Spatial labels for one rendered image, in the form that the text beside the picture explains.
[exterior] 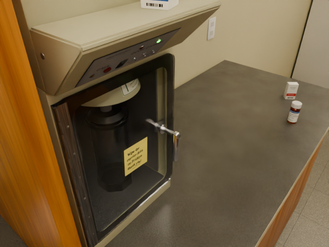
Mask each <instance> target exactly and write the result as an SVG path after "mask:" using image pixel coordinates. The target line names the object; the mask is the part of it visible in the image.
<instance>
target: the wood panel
mask: <svg viewBox="0 0 329 247"><path fill-rule="evenodd" d="M0 215H1V216H2V218H3V219H4V220H5V221H6V222H7V223H8V224H9V226H10V227H11V228H12V229H13V230H14V231H15V232H16V233H17V235H18V236H19V237H20V238H21V239H22V240H23V242H24V243H25V244H26V245H27V246H28V247H82V246H81V243H80V240H79V236H78V233H77V229H76V226H75V222H74V219H73V215H72V212H71V207H70V204H69V200H68V197H67V193H66V190H65V186H64V183H63V180H62V176H61V173H60V169H59V166H58V162H57V159H56V155H55V152H54V148H53V145H52V141H51V138H50V134H49V131H48V127H47V123H46V120H45V116H44V113H43V109H42V106H41V102H40V99H39V95H38V92H37V88H36V85H35V81H34V78H33V74H32V71H31V67H30V64H29V60H28V57H27V54H26V50H25V46H24V42H23V39H22V35H21V32H20V28H19V25H18V21H17V18H16V14H15V11H14V7H13V4H12V0H0Z"/></svg>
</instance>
